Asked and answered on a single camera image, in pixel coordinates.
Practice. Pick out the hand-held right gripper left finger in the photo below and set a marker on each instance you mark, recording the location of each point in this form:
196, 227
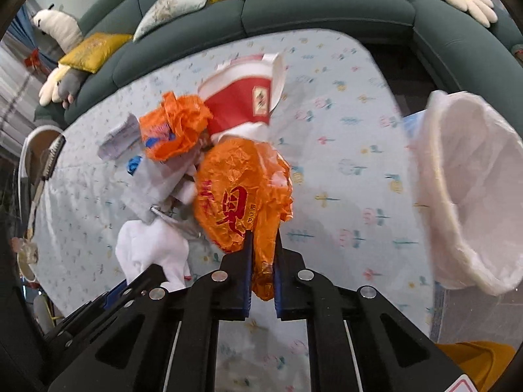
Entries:
247, 277

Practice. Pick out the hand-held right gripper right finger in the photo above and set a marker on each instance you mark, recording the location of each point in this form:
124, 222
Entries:
278, 286

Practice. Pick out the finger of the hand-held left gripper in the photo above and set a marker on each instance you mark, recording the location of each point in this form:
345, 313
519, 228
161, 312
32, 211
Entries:
122, 302

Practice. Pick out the white tissue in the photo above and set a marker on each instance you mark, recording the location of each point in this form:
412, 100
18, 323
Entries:
147, 245

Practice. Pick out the large orange plastic wrapper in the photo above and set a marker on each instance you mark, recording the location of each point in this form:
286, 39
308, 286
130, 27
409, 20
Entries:
233, 188

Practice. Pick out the small orange wrapper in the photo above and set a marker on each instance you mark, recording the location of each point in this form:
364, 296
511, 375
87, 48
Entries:
179, 122

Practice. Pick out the red and white paper cup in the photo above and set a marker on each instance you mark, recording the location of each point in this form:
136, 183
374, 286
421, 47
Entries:
237, 102

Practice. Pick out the bin with white bag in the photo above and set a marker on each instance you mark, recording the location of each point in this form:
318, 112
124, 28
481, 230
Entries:
470, 171

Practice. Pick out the floral light blue tablecloth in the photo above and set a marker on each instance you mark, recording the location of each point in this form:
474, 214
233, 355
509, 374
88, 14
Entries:
347, 163

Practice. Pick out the black comb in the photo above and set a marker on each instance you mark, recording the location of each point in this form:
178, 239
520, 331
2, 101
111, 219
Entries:
53, 159

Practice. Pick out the white slipper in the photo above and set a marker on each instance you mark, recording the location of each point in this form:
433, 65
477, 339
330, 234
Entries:
25, 151

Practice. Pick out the yellow stool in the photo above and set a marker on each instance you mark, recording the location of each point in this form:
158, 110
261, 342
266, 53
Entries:
482, 359

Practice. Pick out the grey and cream plush toy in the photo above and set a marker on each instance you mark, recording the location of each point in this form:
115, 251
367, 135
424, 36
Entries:
67, 83

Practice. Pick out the red ribbon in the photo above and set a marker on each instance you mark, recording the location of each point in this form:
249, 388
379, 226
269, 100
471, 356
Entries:
32, 58

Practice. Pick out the pale green floral cushion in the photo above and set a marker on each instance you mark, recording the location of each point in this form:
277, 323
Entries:
175, 6

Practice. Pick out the dark green sofa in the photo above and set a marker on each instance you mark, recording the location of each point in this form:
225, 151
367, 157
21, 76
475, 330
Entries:
327, 8

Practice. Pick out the white plush toy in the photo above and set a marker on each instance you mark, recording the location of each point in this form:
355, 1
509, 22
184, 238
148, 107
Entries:
61, 26

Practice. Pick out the blue curtain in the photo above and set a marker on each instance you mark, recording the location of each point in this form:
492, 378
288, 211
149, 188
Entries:
22, 28

